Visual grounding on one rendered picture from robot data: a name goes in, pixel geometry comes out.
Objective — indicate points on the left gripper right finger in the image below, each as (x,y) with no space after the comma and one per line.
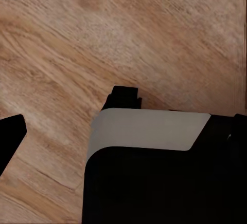
(239,130)

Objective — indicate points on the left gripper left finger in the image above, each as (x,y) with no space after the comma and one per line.
(12,132)

